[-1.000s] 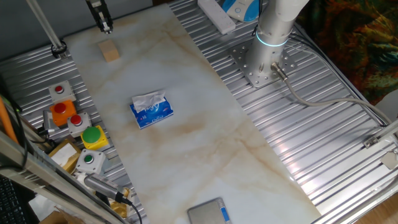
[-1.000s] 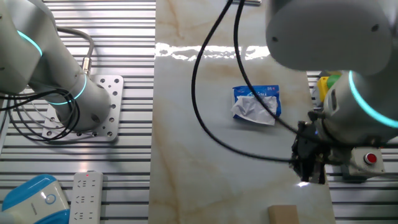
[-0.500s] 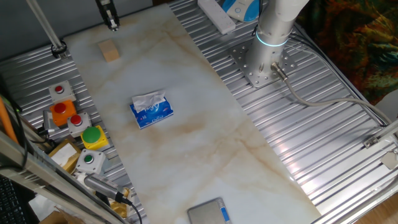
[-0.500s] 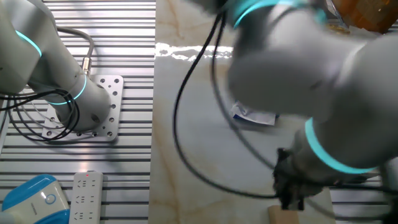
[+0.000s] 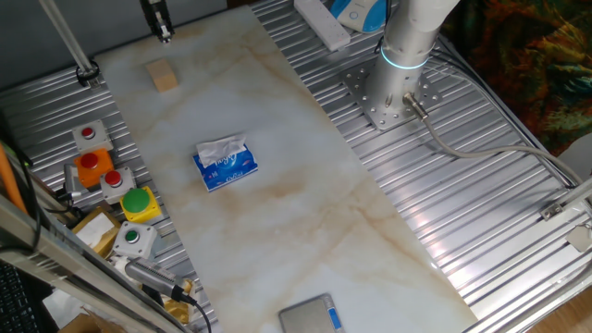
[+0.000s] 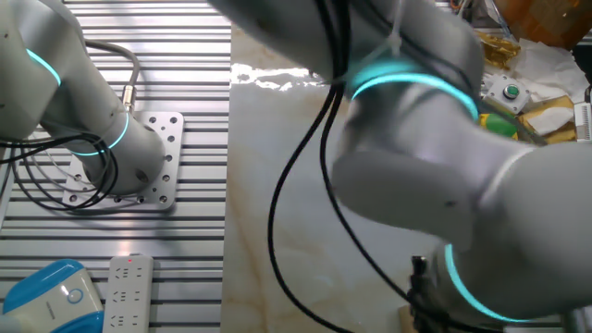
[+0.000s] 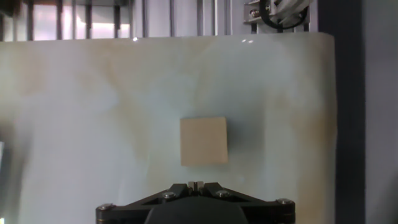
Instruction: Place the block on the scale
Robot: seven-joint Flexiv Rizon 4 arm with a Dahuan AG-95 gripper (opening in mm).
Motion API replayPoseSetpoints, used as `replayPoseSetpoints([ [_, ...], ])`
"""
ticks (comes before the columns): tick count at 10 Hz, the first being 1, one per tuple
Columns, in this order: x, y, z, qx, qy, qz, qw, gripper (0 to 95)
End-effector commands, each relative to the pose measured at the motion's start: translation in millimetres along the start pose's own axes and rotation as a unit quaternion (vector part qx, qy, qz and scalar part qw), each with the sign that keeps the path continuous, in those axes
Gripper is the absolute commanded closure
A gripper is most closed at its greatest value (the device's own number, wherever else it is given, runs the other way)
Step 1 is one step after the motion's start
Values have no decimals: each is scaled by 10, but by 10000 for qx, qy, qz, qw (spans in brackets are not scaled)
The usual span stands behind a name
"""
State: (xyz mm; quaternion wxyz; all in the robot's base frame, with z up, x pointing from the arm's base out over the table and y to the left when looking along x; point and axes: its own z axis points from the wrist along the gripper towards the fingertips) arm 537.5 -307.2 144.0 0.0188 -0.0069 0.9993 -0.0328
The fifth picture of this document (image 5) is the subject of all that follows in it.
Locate black keyboard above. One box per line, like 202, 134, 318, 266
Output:
0, 261, 42, 333

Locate grey box green button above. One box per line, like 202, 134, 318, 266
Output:
112, 220, 158, 260

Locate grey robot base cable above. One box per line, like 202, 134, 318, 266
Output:
402, 92, 585, 187

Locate orange pole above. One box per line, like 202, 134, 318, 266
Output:
0, 142, 29, 215

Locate colourful patterned cloth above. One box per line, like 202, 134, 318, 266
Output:
441, 0, 592, 157

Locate yellow box green button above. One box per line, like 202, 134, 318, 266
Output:
119, 186, 163, 224

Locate light wooden block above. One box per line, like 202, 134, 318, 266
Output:
144, 58, 179, 93

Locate aluminium frame bar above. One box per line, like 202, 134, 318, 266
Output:
0, 193, 187, 333

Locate orange box red button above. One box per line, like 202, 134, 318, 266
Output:
73, 147, 116, 189

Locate gold foil package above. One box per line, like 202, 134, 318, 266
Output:
160, 277, 196, 326

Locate grey box red button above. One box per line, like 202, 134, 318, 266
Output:
71, 119, 115, 155
99, 166, 138, 205

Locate blue and white device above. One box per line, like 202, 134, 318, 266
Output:
329, 0, 389, 34

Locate grey ribbed handheld device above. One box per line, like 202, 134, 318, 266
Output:
124, 257, 187, 302

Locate aluminium profile post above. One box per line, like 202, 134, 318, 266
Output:
38, 0, 101, 90

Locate black handheld device cable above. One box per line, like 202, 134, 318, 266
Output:
183, 293, 214, 333

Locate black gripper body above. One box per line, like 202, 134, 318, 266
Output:
140, 0, 170, 22

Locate blue tissue pack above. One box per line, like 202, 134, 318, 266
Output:
192, 133, 259, 193

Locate small metal bracket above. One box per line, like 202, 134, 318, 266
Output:
539, 202, 564, 221

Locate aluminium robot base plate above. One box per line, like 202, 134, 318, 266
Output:
341, 59, 443, 132

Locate brown cardboard box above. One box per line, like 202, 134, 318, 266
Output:
58, 310, 130, 333

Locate white power strip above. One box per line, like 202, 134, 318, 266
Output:
293, 0, 352, 52

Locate silver metal box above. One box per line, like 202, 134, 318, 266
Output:
63, 163, 88, 196

